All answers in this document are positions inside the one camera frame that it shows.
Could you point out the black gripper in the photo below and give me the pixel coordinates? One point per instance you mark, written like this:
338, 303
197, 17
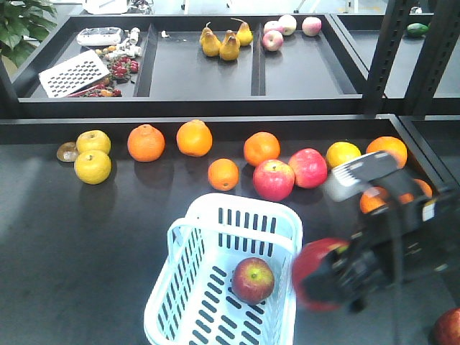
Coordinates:
373, 257

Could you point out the dark red apple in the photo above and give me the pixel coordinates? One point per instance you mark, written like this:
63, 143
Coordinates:
446, 329
307, 263
253, 280

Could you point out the dark red apple front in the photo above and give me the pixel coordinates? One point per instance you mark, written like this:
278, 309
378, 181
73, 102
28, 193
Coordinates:
253, 280

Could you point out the light blue plastic basket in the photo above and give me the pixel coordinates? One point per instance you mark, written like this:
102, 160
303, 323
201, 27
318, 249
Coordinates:
192, 301

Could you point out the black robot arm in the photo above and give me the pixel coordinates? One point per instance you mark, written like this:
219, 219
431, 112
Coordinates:
410, 236

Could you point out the large orange behind apples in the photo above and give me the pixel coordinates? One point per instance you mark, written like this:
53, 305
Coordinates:
261, 146

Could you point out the small orange lower left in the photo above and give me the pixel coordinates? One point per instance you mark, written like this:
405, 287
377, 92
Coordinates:
372, 199

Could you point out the small orange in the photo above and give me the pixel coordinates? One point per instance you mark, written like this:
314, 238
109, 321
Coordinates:
223, 174
372, 199
424, 188

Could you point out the small orange lower right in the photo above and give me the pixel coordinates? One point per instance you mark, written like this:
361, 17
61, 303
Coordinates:
424, 188

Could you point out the pink red apple right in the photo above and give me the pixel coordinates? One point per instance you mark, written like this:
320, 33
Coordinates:
309, 167

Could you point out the pink red apple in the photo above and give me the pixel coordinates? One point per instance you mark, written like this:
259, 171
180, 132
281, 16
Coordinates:
273, 180
309, 167

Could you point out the yellow orange citrus fruit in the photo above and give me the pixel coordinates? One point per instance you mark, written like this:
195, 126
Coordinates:
341, 152

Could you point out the orange upper right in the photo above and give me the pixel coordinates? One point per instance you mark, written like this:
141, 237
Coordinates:
393, 146

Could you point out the pink red apple left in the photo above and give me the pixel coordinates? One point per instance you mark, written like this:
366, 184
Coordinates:
273, 180

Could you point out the small orange centre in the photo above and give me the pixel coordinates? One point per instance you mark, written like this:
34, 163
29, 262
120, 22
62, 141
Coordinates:
223, 174

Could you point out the green avocado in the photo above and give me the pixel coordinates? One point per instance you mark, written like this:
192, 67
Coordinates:
416, 29

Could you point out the pale pink apple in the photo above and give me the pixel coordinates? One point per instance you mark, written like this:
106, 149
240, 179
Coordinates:
272, 40

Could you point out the bumpy orange far left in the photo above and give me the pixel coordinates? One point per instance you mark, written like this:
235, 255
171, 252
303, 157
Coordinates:
145, 143

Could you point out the brown yellow pear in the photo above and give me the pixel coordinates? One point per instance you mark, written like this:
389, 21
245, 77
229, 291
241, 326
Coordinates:
230, 47

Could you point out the yellow apple lower left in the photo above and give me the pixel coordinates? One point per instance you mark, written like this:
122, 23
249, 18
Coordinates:
92, 167

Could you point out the yellow apple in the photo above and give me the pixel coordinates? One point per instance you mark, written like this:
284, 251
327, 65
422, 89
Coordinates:
92, 167
93, 140

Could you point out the yellow apple upper left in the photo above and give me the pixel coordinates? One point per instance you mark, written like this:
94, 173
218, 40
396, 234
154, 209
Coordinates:
93, 140

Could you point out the brown kiwi slice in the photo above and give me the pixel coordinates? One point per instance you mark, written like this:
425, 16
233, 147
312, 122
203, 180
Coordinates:
67, 152

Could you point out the white electronic scale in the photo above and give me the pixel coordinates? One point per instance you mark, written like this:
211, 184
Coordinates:
99, 36

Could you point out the green potted plant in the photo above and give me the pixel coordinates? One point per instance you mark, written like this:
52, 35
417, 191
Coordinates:
21, 20

